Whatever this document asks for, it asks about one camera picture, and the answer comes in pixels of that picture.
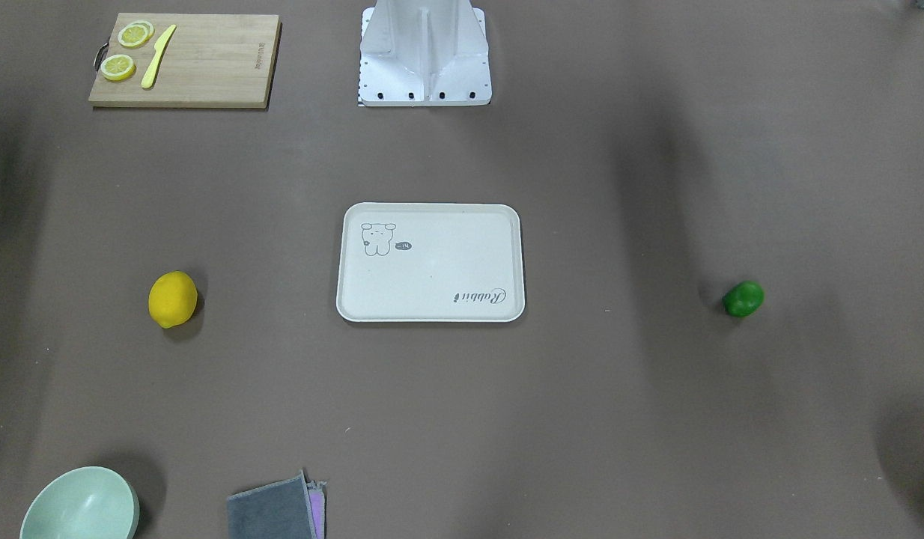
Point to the yellow lemon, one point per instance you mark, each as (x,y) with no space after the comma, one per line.
(172,299)

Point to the white rabbit tray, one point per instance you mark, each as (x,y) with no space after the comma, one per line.
(431,263)

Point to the purple cloth underneath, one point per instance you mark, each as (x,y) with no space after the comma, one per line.
(318,502)

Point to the green lime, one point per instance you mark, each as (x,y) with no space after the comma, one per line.
(744,299)

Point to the grey folded cloth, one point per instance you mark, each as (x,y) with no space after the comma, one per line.
(278,510)

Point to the wooden cutting board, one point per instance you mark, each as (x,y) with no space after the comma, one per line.
(213,61)

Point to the yellow plastic knife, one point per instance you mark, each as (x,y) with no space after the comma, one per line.
(152,70)

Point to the lemon slice lower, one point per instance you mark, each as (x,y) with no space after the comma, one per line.
(116,68)

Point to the lemon slice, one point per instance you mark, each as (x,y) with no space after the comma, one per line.
(116,68)
(136,34)

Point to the lemon slice upper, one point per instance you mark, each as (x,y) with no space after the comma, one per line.
(136,34)

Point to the mint green bowl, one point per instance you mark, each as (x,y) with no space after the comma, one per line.
(88,502)

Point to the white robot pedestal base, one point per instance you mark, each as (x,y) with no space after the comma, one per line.
(424,54)

